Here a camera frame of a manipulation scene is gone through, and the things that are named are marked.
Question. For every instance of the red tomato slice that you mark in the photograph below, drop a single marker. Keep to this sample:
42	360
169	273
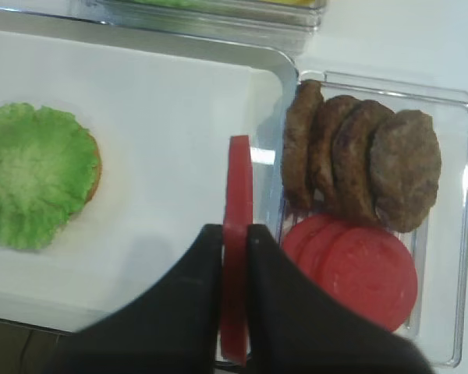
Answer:
372	273
300	234
317	245
238	216

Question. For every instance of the white paper tray liner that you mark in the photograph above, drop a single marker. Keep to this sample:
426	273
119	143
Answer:
160	156

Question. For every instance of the clear lettuce and cheese container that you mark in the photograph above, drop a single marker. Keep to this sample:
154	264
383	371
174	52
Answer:
283	27

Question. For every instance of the clear patty and tomato container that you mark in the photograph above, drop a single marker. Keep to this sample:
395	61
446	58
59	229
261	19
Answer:
439	246

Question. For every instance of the front brown beef patty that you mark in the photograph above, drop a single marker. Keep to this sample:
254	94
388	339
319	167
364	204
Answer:
405	167

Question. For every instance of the stacked yellow cheese slices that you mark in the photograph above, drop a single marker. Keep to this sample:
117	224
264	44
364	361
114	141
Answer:
303	3

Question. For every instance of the brown beef patty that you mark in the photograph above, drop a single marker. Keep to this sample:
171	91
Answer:
327	122
405	167
351	160
298	120

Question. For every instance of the white metal serving tray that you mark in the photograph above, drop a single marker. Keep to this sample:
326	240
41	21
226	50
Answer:
171	128

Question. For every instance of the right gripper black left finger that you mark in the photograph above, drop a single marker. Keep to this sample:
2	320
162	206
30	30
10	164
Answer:
171	328

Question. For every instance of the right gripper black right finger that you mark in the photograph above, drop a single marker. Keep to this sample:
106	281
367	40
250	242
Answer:
295	327

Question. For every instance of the green lettuce leaf on bun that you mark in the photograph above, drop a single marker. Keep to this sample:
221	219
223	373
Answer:
46	170

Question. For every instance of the leftmost brown beef patty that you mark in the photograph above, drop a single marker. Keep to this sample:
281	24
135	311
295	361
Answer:
298	120

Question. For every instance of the bottom bun under lettuce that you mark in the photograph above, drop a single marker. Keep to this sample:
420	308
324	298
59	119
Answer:
97	169

